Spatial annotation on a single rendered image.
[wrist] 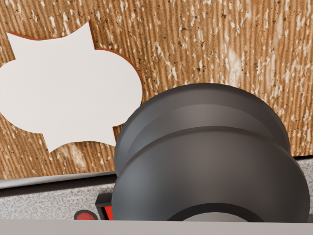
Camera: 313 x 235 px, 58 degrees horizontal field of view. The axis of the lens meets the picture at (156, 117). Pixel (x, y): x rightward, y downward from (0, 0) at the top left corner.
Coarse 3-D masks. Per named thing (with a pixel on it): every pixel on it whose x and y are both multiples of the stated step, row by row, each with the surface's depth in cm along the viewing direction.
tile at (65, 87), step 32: (32, 64) 24; (64, 64) 24; (96, 64) 24; (128, 64) 24; (0, 96) 26; (32, 96) 26; (64, 96) 26; (96, 96) 26; (128, 96) 25; (32, 128) 27; (64, 128) 27; (96, 128) 27
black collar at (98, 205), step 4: (100, 196) 34; (104, 196) 34; (108, 196) 34; (96, 200) 34; (100, 200) 33; (104, 200) 33; (108, 200) 33; (96, 204) 33; (100, 204) 33; (104, 204) 33; (108, 204) 33; (96, 208) 33; (100, 208) 33; (104, 208) 34; (100, 212) 34; (104, 212) 34; (100, 216) 34; (104, 216) 34; (108, 220) 35
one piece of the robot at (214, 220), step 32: (0, 224) 1; (32, 224) 1; (64, 224) 1; (96, 224) 1; (128, 224) 1; (160, 224) 1; (192, 224) 1; (224, 224) 1; (256, 224) 1; (288, 224) 1
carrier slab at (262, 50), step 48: (0, 0) 23; (48, 0) 23; (96, 0) 23; (144, 0) 22; (192, 0) 22; (240, 0) 22; (288, 0) 22; (0, 48) 25; (144, 48) 24; (192, 48) 24; (240, 48) 24; (288, 48) 24; (144, 96) 26; (288, 96) 26; (0, 144) 29; (96, 144) 29
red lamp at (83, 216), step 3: (84, 213) 36; (87, 213) 36; (78, 216) 36; (81, 216) 36; (84, 216) 36; (87, 216) 36; (90, 216) 36; (78, 219) 37; (81, 219) 37; (84, 219) 37; (87, 219) 37; (90, 219) 36; (93, 219) 36
